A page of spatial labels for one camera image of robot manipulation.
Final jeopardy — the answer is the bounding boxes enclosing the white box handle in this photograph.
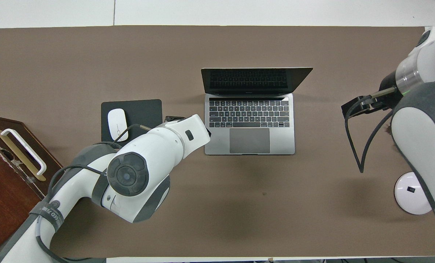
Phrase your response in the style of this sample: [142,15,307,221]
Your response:
[0,129,47,176]

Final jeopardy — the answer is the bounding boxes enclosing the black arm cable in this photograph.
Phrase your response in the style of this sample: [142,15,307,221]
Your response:
[35,123,153,263]
[344,87,397,173]

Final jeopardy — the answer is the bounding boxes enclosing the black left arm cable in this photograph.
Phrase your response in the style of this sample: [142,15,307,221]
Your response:
[35,123,153,263]

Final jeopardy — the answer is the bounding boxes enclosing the dark brown wooden box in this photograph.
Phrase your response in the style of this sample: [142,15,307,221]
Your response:
[0,114,65,262]

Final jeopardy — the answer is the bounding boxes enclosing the brown table mat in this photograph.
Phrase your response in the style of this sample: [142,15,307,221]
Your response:
[0,26,435,258]

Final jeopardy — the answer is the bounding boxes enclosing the silver laptop with apple logo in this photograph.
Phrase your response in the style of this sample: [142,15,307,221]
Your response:
[201,67,313,156]

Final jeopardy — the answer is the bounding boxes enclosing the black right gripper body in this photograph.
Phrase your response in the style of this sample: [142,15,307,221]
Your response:
[380,71,404,108]

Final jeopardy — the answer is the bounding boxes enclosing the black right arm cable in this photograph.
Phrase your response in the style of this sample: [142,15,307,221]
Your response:
[344,87,397,173]

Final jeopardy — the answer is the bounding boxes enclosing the black mouse pad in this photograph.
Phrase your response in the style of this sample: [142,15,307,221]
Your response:
[101,99,163,149]

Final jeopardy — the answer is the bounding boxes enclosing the white desk lamp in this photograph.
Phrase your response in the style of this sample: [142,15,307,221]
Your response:
[394,172,432,215]

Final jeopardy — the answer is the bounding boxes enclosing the white computer mouse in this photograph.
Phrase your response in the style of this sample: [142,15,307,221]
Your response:
[107,108,129,142]

